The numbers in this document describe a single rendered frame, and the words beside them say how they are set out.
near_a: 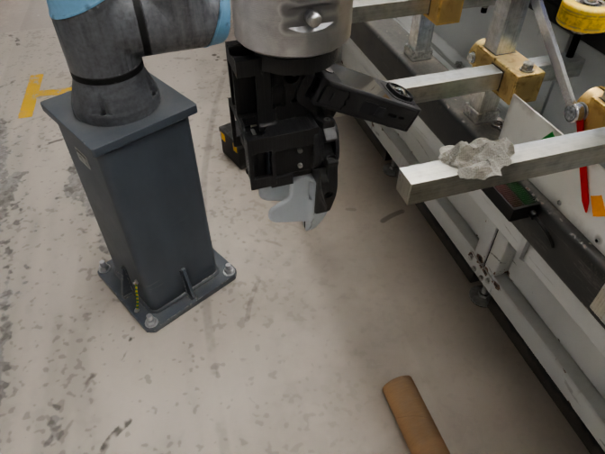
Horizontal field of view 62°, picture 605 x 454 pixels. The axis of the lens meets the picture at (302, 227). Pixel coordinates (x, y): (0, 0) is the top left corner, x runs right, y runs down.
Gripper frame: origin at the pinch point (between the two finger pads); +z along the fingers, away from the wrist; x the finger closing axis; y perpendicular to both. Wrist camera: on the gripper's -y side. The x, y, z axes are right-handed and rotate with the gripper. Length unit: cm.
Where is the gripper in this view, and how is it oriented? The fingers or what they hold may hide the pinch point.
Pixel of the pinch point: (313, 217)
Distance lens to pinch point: 53.7
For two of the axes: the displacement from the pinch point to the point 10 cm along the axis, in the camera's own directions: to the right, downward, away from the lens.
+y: -9.5, 2.2, -2.3
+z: 0.0, 7.1, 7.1
